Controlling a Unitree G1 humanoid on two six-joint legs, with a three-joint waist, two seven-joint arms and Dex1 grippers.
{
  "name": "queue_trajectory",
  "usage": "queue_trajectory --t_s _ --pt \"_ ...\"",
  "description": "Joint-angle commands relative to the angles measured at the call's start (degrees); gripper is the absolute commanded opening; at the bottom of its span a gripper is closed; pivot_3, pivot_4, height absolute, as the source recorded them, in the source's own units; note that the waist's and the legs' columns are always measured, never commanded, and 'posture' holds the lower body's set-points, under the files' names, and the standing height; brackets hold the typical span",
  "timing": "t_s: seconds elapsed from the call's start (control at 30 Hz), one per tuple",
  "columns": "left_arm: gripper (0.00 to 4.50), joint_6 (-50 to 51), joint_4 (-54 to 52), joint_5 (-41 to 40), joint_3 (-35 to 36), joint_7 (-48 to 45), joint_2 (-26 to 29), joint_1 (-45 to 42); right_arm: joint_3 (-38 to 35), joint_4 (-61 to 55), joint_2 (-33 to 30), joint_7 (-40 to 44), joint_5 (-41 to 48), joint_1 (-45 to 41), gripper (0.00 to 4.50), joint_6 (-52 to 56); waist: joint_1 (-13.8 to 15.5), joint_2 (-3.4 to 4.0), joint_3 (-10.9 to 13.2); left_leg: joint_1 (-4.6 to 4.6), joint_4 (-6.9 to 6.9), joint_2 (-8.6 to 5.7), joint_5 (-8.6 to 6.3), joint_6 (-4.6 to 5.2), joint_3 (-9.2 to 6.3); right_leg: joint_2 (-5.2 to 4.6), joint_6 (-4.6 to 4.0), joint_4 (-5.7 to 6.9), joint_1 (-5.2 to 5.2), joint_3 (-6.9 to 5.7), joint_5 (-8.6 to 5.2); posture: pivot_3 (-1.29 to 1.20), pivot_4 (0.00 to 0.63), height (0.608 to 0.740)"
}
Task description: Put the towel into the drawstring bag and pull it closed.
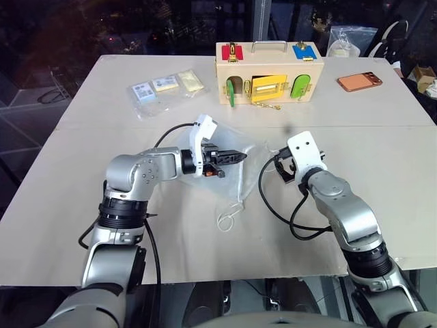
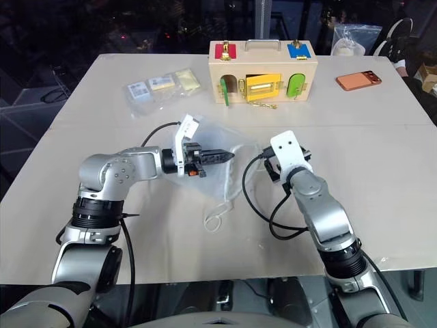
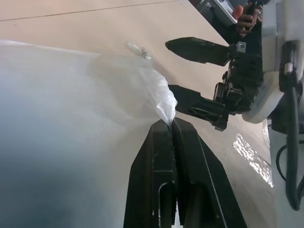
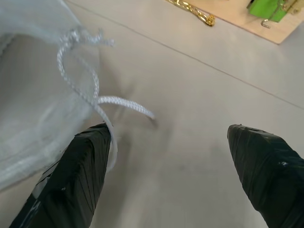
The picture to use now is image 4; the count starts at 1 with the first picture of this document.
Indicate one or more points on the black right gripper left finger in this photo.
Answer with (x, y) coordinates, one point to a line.
(71, 180)

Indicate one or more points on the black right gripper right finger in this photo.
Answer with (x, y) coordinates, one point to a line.
(268, 175)

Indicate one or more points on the small metal hook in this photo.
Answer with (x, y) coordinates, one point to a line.
(266, 23)

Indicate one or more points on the light wooden board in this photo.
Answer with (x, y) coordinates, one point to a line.
(256, 21)

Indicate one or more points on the green block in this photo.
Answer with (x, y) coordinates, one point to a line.
(267, 9)

